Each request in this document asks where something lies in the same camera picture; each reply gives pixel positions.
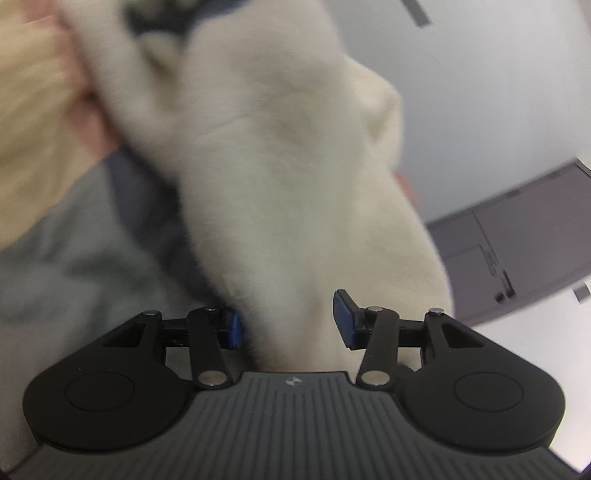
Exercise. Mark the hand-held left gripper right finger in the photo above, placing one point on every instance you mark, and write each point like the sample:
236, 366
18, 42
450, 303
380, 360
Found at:
343, 318

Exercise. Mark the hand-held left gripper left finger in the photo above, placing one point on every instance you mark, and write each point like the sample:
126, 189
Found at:
236, 328

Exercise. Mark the cream striped fuzzy sweater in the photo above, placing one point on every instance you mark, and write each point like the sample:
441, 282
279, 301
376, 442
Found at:
277, 175

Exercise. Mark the grey door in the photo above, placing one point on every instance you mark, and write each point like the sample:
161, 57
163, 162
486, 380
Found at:
531, 240

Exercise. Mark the patchwork pastel quilt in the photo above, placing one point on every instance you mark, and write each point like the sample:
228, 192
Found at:
41, 120

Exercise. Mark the grey rectangular wall panel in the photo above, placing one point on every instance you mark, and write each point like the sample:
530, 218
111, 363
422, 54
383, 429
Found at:
581, 293
417, 11

